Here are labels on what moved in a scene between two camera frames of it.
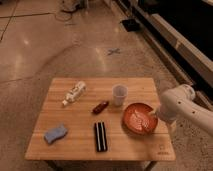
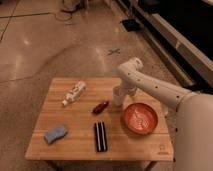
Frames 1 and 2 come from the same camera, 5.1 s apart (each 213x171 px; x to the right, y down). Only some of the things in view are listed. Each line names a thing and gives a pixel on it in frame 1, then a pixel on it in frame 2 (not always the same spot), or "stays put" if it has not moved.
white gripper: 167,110 -> 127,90
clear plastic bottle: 75,92 stays put
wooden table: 100,119 stays put
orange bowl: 138,119 stays put
